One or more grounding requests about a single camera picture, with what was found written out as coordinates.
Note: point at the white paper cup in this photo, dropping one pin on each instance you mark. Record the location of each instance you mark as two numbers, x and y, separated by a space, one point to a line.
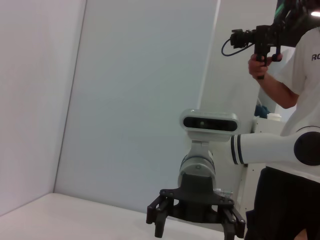
273 117

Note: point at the person's hand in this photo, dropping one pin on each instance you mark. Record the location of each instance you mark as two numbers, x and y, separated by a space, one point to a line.
255 68

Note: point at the black handheld camera rig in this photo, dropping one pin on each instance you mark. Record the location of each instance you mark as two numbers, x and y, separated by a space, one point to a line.
265 37

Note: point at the person in white t-shirt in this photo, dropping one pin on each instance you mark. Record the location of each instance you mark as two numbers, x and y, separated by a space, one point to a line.
307 100

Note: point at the person's bare forearm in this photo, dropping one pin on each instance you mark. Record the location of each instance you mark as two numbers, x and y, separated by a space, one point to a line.
280 90

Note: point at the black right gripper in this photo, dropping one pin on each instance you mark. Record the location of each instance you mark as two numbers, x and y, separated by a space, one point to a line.
197 200

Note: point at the teal object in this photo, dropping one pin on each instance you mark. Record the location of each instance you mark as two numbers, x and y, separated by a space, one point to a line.
261 111

